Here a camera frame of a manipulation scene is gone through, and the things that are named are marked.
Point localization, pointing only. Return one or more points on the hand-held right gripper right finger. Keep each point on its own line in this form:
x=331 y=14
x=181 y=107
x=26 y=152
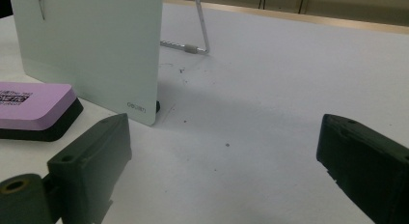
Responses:
x=366 y=159

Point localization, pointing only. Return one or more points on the pale green whiteboard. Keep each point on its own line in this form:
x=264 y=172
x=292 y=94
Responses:
x=90 y=47

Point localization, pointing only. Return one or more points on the wooden table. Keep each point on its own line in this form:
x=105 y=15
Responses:
x=289 y=15

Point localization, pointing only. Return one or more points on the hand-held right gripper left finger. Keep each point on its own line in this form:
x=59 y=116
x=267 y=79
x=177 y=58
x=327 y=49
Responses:
x=93 y=159

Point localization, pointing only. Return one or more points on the white table mat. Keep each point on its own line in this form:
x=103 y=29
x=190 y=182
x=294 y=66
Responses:
x=257 y=89

